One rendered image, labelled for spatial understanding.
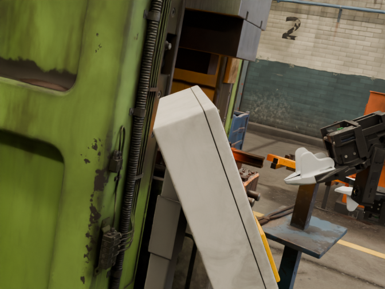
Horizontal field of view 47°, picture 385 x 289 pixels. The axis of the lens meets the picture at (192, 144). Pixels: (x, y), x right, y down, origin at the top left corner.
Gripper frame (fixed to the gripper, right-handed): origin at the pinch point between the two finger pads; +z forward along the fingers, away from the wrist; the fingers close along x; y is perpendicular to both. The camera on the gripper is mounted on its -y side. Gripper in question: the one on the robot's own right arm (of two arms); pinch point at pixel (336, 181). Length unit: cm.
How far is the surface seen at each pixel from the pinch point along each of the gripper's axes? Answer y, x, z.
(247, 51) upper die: -29.3, -3.0, 30.7
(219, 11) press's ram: -37, -18, 36
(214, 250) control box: -2, -72, 11
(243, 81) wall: 6, 759, 235
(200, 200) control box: -9, -73, 13
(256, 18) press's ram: -38.6, -0.6, 30.7
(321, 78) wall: -29, 752, 86
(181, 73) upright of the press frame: -19, 23, 60
